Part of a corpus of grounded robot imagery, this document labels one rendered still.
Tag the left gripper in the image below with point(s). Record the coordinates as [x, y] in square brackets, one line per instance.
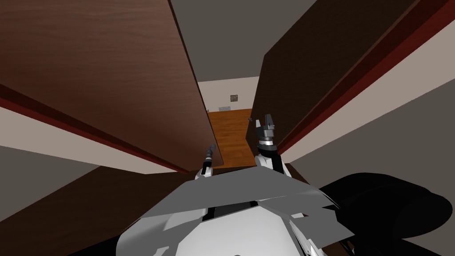
[210, 152]

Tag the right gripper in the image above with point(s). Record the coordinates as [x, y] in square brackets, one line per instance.
[266, 133]

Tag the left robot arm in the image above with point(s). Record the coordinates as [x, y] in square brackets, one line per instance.
[205, 168]

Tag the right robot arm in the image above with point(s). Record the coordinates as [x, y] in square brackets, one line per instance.
[376, 209]

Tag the dark brown door leaf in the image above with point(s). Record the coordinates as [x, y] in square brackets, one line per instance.
[320, 60]

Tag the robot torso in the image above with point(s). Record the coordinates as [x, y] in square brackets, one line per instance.
[245, 227]

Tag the brown wooden door leaf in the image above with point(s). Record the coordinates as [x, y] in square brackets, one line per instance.
[106, 74]

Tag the small dark wall picture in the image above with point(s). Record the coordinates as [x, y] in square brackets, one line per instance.
[234, 98]

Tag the grey wall vent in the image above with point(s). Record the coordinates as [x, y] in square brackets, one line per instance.
[224, 108]

